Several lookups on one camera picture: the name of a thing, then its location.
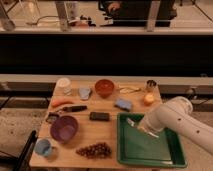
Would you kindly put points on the black stand leg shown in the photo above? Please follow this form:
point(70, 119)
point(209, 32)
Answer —
point(31, 139)

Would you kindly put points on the bunch of red grapes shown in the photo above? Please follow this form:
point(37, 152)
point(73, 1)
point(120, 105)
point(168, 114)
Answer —
point(98, 150)

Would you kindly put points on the light blue mug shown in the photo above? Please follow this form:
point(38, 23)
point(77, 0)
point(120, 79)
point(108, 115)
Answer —
point(43, 148)

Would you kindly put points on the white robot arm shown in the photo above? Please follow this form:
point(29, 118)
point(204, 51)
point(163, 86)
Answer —
point(175, 115)

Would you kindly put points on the grey blue computer mouse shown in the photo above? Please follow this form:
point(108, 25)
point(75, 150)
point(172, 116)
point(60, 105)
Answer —
point(84, 93)

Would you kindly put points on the purple bowl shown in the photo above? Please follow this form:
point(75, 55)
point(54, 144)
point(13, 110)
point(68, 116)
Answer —
point(64, 128)

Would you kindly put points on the red bowl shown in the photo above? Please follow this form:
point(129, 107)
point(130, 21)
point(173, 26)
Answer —
point(104, 88)

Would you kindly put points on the small black measuring cup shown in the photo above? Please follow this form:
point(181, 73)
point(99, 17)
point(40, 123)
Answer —
point(51, 117)

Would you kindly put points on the black rectangular block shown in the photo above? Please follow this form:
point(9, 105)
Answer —
point(98, 116)

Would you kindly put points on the yellow apple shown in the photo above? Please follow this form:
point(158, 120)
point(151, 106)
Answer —
point(148, 99)

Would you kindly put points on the blue sponge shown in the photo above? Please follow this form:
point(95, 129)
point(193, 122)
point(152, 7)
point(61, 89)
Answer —
point(123, 104)

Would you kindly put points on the small metal cup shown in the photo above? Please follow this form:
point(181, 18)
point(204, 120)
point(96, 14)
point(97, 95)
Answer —
point(150, 85)

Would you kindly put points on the green plastic tray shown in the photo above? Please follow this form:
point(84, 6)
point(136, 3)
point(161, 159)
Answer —
point(135, 148)

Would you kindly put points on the silver fork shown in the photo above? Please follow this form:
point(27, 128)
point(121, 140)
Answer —
point(134, 125)

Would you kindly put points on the white lidded jar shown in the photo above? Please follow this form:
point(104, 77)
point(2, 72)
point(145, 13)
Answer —
point(64, 84)

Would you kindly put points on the orange carrot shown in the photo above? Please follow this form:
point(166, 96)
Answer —
point(59, 102)

